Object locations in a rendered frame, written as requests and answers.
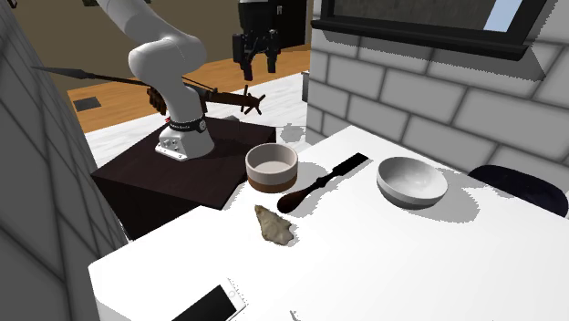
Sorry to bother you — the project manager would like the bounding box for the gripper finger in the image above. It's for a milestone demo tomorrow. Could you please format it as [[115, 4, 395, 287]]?
[[232, 33, 257, 81], [264, 28, 282, 75]]

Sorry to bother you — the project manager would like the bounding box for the white bowl with brown base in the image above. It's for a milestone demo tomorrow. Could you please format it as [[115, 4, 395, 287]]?
[[244, 142, 299, 195]]

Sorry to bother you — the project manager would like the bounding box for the dark robot stand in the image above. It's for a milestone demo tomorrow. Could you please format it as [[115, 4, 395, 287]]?
[[90, 116, 277, 242]]

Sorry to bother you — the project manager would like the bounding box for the black framed window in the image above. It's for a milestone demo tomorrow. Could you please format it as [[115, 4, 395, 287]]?
[[310, 0, 549, 62]]

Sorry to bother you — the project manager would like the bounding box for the beige stone arrowhead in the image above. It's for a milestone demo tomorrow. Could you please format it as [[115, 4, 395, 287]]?
[[253, 203, 295, 247]]

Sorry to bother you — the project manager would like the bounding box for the white and grey bowl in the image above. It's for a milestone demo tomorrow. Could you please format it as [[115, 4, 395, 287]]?
[[376, 155, 450, 211]]

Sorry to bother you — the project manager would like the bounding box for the white table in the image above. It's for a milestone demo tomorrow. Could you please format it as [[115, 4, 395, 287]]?
[[88, 124, 569, 321]]

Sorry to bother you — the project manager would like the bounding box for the white smartphone with black screen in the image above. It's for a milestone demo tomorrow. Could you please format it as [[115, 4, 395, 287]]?
[[170, 277, 248, 321]]

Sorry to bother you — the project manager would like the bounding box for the dark blue chair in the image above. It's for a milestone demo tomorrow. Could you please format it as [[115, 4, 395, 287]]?
[[467, 164, 569, 220]]

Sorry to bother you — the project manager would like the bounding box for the black chisel with dark handle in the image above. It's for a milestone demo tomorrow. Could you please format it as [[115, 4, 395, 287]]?
[[276, 152, 370, 215]]

